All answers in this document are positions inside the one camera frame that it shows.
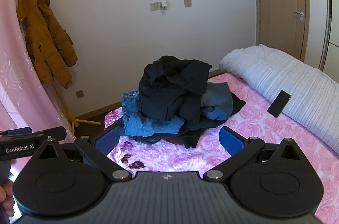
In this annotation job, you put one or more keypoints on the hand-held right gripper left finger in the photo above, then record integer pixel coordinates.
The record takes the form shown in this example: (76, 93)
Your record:
(106, 140)

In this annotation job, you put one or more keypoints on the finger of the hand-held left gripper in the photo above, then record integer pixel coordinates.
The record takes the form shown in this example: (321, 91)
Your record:
(55, 133)

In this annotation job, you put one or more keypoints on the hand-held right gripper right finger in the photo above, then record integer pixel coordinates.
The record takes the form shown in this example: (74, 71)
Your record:
(232, 142)

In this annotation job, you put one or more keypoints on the black pants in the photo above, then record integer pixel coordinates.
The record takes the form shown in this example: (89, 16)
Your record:
(169, 81)

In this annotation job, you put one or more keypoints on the person's left hand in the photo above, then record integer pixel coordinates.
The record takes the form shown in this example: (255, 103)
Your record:
(5, 200)

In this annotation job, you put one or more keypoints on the yellow coat rack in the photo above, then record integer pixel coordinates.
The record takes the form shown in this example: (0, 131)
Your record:
(72, 121)

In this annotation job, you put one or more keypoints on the pink floral blanket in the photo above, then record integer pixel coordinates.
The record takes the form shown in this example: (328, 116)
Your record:
(264, 134)

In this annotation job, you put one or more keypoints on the dark cloth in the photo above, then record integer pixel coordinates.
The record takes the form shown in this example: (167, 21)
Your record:
(196, 134)

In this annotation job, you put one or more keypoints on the blue denim jeans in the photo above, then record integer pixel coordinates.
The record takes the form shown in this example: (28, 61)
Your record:
(217, 103)

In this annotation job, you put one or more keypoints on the light blue jeans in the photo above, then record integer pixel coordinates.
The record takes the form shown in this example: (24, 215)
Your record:
(148, 126)

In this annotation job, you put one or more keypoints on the black phone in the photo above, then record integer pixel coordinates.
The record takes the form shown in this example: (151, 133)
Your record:
(279, 103)

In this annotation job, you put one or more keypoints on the white striped mattress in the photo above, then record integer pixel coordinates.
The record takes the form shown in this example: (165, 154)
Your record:
(291, 81)

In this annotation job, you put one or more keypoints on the pink curtain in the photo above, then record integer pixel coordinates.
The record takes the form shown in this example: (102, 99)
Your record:
(10, 59)

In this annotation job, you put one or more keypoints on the brown padded jacket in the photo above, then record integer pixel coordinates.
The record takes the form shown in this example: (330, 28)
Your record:
(45, 36)

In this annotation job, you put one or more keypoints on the white plug adapter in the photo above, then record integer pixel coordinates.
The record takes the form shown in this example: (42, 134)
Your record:
(163, 5)

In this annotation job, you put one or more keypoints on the brown wooden cabinet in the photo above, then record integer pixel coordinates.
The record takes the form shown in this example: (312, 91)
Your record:
(280, 1)

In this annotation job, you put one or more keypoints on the white wardrobe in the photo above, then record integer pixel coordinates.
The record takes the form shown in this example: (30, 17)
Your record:
(334, 14)

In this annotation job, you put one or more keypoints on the brown wall socket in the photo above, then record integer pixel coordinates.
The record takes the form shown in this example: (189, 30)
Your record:
(79, 94)

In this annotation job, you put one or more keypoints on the beige wall socket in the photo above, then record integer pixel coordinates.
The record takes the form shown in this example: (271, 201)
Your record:
(154, 6)

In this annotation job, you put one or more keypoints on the brown wall plate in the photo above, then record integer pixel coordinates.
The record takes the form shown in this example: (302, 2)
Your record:
(187, 3)

